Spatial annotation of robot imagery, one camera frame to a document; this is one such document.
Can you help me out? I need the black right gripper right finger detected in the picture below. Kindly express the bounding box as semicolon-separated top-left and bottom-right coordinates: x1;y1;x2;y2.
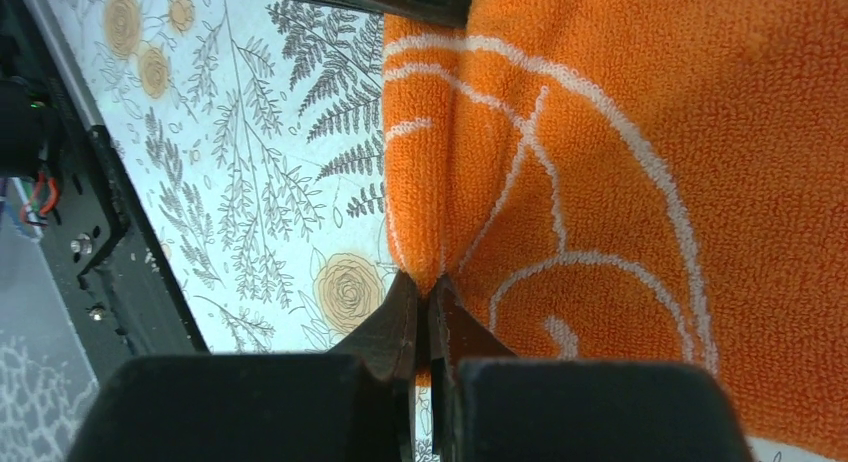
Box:
428;278;752;461

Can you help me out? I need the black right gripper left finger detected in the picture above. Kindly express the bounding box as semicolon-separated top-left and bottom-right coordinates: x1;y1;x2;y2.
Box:
68;273;418;461

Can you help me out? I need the orange and cream towel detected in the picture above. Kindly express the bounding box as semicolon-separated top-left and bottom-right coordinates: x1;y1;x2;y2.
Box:
383;0;847;461

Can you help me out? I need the floral patterned table mat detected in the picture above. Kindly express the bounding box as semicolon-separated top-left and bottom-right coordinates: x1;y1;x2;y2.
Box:
39;0;439;462

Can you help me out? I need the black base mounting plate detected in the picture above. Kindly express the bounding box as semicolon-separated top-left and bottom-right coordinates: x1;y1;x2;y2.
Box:
1;0;207;377

